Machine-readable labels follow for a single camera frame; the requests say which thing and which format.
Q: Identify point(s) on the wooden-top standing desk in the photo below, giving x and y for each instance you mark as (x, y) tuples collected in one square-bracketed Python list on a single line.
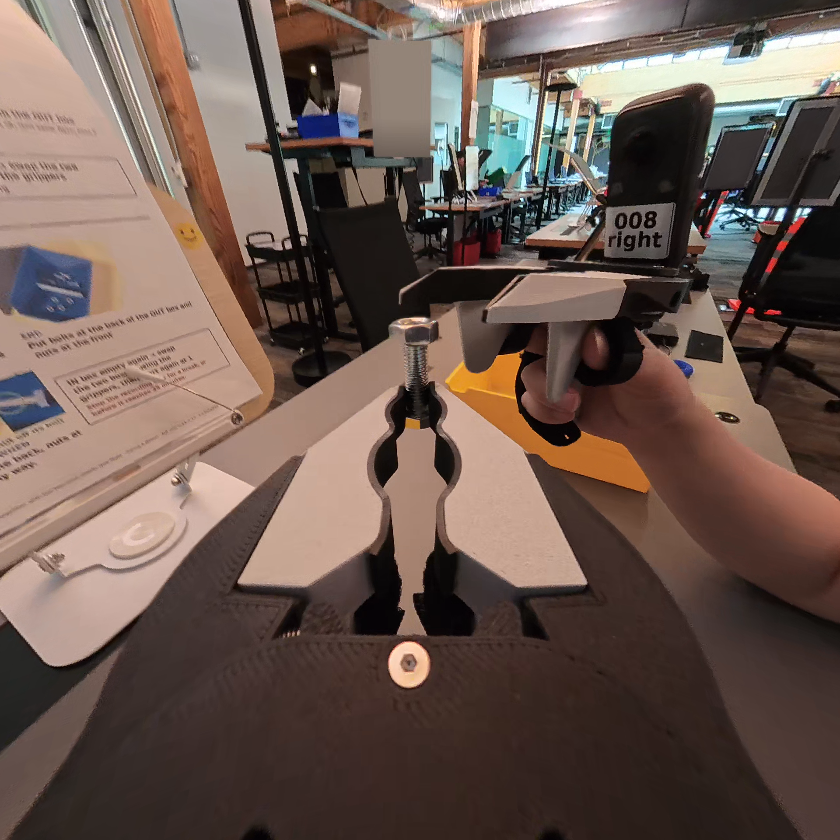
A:
[(315, 145)]

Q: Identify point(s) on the printed instruction sheet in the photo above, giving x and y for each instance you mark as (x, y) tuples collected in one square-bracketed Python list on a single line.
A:
[(98, 262)]

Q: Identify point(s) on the wooden pillar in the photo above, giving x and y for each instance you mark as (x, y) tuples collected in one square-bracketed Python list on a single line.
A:
[(190, 164)]

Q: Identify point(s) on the tilted board on white stand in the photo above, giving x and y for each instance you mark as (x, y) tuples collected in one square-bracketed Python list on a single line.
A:
[(590, 239)]

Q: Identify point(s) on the black pole stand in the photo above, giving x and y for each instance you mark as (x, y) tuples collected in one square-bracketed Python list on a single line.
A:
[(321, 371)]

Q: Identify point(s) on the black desk mat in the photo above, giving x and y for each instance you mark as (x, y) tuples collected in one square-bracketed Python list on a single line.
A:
[(39, 682)]

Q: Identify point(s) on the grey desk with wooden edge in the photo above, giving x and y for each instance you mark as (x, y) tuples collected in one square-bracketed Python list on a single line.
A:
[(558, 236)]

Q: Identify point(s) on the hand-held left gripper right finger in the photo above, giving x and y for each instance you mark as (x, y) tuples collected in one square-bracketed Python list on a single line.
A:
[(512, 525)]

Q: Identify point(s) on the black and red office chair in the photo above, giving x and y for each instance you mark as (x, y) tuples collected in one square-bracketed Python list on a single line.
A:
[(800, 269)]

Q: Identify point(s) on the white metal board stand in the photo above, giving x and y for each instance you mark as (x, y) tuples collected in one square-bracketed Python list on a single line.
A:
[(98, 610)]

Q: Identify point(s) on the black mesh office chair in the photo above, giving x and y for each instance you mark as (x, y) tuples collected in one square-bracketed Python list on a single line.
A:
[(367, 275)]

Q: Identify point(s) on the blue storage bin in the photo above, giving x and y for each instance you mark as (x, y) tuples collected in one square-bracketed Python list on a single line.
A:
[(328, 127)]

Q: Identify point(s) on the white paper card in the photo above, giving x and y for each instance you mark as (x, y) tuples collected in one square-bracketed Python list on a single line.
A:
[(349, 98)]

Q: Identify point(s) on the row of office desks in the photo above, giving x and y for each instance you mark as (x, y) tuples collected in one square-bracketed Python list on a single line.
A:
[(459, 207)]

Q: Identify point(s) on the black square pad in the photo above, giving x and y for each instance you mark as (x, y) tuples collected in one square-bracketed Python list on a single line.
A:
[(703, 346)]

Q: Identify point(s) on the black utility cart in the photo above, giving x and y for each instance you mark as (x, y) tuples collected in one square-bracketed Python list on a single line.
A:
[(289, 292)]

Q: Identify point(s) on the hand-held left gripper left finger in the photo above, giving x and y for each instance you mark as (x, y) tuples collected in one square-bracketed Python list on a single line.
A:
[(315, 525)]

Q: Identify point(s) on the silver ceiling duct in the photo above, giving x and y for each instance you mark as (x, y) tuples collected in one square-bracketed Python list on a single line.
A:
[(499, 8)]

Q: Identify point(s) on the person's right hand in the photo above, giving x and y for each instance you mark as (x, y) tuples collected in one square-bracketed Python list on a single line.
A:
[(630, 407)]

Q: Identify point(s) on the yellow smiley sticker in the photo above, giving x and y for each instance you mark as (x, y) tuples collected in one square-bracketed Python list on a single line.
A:
[(189, 236)]

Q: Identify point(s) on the person's right forearm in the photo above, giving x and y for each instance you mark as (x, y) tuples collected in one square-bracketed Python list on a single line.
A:
[(754, 512)]

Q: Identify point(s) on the metal desk grommet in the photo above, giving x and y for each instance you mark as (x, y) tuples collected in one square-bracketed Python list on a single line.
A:
[(728, 417)]

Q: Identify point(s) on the steel hex bolt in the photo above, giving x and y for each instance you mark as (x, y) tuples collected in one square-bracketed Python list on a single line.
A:
[(417, 374)]

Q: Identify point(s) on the black board on stand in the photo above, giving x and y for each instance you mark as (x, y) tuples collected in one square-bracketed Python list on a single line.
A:
[(738, 157), (797, 148)]

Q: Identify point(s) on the black ceiling projector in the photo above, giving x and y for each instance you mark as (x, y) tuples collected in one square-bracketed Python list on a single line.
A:
[(747, 44)]

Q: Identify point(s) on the yellow plastic bin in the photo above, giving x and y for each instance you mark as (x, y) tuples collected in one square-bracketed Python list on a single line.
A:
[(617, 469)]

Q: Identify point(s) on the red storage bin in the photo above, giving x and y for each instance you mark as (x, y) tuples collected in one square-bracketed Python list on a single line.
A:
[(493, 243), (472, 253)]

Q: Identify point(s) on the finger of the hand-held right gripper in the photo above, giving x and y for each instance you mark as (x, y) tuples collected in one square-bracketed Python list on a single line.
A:
[(564, 298), (485, 338)]

